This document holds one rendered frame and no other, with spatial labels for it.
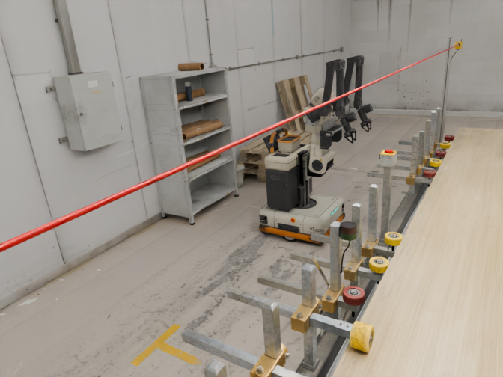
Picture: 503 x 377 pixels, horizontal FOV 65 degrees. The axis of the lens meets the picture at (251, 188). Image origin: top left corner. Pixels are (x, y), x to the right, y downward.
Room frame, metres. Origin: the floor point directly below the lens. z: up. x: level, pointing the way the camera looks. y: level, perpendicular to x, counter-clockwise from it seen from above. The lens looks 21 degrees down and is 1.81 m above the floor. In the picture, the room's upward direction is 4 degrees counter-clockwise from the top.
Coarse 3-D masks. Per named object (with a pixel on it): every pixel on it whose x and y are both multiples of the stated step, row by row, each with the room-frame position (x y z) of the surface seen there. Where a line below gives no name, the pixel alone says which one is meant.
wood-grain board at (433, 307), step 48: (480, 144) 2.99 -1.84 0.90; (432, 192) 2.11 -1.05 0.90; (480, 192) 2.05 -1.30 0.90; (432, 240) 1.56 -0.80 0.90; (480, 240) 1.53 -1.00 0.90; (384, 288) 1.24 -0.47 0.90; (432, 288) 1.21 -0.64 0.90; (480, 288) 1.19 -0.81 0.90; (384, 336) 0.99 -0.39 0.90; (432, 336) 0.97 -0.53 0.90; (480, 336) 0.96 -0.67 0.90
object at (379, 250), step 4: (312, 236) 1.83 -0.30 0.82; (316, 236) 1.82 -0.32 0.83; (320, 236) 1.81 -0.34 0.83; (324, 236) 1.81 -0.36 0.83; (328, 236) 1.80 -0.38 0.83; (316, 240) 1.82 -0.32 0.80; (320, 240) 1.81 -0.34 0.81; (324, 240) 1.80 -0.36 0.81; (328, 240) 1.78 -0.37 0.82; (344, 240) 1.75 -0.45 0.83; (344, 244) 1.74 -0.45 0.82; (376, 248) 1.65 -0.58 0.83; (380, 248) 1.64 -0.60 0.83; (384, 248) 1.64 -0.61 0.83; (388, 248) 1.63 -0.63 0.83; (376, 252) 1.65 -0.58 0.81; (380, 252) 1.64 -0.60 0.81; (384, 252) 1.63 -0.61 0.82; (388, 252) 1.62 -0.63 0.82; (392, 252) 1.61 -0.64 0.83; (388, 256) 1.61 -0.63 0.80; (392, 256) 1.61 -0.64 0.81
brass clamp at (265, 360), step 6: (282, 348) 0.90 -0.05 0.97; (264, 354) 0.88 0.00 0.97; (282, 354) 0.88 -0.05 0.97; (288, 354) 0.89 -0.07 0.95; (258, 360) 0.86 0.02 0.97; (264, 360) 0.86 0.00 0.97; (270, 360) 0.85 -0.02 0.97; (276, 360) 0.85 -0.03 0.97; (282, 360) 0.87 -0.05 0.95; (264, 366) 0.84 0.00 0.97; (270, 366) 0.83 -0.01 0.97; (282, 366) 0.87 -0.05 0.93; (252, 372) 0.82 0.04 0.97; (264, 372) 0.81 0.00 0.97; (270, 372) 0.82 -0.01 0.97
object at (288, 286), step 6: (258, 276) 1.44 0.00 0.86; (264, 276) 1.44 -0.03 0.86; (258, 282) 1.43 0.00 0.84; (264, 282) 1.42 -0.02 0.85; (270, 282) 1.40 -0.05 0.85; (276, 282) 1.39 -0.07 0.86; (282, 282) 1.38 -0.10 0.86; (288, 282) 1.38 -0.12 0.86; (276, 288) 1.38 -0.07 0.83; (282, 288) 1.37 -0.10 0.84; (288, 288) 1.35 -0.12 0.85; (294, 288) 1.34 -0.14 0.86; (300, 288) 1.33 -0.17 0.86; (300, 294) 1.32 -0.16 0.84; (318, 294) 1.28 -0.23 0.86; (324, 294) 1.28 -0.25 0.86; (342, 300) 1.24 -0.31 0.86; (342, 306) 1.23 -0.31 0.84; (348, 306) 1.21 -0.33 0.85; (354, 306) 1.20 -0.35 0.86
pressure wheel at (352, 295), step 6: (348, 288) 1.24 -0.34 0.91; (354, 288) 1.24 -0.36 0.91; (360, 288) 1.24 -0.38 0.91; (348, 294) 1.21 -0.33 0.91; (354, 294) 1.21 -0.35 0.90; (360, 294) 1.20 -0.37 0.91; (348, 300) 1.19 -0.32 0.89; (354, 300) 1.18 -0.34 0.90; (360, 300) 1.18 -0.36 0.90; (354, 312) 1.21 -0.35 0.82
